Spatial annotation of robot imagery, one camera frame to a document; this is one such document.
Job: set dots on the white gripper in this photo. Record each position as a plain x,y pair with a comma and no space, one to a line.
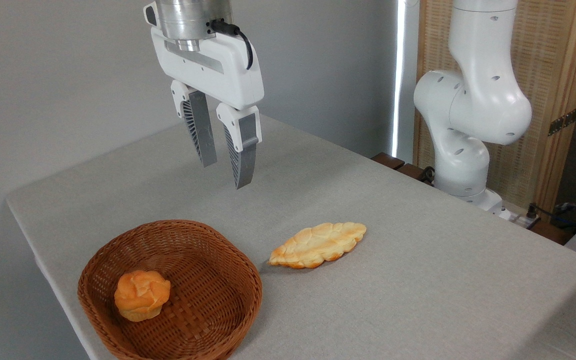
218,70

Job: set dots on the long braided bread loaf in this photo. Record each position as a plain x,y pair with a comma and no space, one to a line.
318,244

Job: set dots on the brown woven wicker basket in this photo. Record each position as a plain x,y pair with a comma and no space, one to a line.
203,305

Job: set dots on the round orange bread bun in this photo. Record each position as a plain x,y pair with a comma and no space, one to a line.
142,295

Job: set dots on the dark brown wooden block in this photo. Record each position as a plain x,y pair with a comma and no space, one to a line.
388,160
410,171

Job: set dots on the dark metal screen hinge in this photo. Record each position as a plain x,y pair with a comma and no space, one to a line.
563,121

